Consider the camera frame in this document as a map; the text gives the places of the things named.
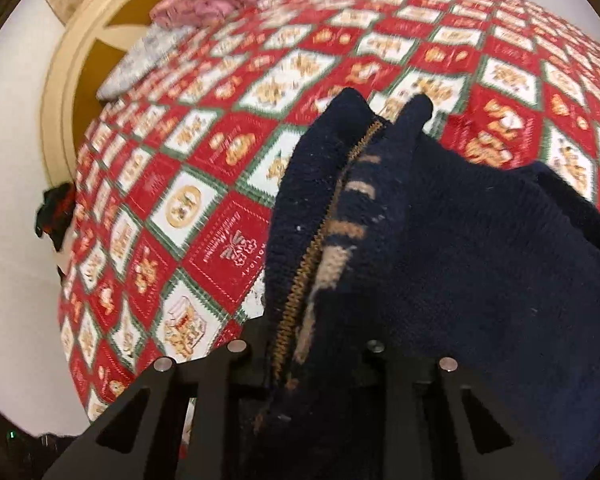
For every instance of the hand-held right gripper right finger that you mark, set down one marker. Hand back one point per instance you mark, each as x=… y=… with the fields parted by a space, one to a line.
x=405 y=400

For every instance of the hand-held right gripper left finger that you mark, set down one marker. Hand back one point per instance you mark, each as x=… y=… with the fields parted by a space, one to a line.
x=215 y=390

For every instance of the navy patterned knit sweater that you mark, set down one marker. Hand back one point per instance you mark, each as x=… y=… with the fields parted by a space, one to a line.
x=455 y=240

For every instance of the dark red black cloth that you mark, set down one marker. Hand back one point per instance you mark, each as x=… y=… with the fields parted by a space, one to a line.
x=55 y=210

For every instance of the cream wooden bed headboard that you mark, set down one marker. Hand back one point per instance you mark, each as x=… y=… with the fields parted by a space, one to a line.
x=65 y=90

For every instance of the grey floral pillow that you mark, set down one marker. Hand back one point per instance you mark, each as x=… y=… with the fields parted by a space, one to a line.
x=140 y=60

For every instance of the red checked printed bedspread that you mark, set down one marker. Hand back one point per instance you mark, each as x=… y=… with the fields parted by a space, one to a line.
x=330 y=45

